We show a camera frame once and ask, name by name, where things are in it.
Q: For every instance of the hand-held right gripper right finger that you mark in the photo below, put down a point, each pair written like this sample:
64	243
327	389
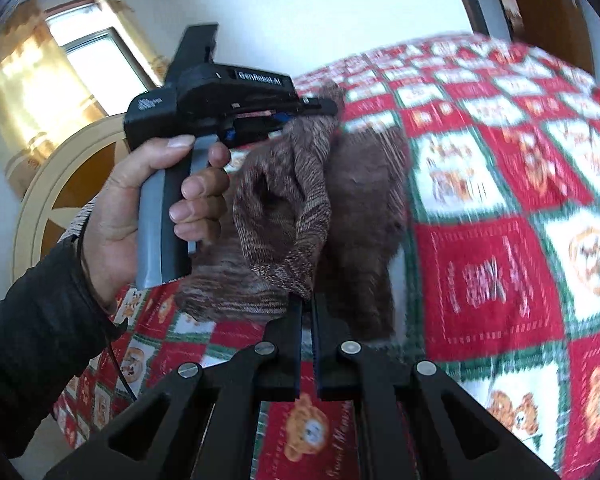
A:
317	360

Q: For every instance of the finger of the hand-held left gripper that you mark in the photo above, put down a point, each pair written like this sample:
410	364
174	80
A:
315	106

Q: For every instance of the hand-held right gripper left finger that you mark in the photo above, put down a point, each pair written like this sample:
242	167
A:
298	360

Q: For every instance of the brown knit sweater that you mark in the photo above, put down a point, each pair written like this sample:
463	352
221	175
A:
330	200

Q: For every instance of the person's left forearm black sleeve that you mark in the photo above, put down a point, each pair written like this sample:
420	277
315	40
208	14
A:
35	345

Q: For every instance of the person's left hand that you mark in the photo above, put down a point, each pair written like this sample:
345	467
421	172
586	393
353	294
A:
115	220

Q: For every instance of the yellow patterned curtain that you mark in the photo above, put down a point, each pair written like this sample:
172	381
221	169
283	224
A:
130	30
35	100

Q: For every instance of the window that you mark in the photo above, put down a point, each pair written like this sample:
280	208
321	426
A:
105	60

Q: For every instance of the grey knit cloth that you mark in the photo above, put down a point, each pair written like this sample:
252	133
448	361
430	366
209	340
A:
77	220

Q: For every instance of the red checkered printed blanket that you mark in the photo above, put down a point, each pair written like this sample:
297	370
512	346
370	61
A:
490	260

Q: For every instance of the brown wooden door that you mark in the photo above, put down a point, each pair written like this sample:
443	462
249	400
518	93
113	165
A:
550	10

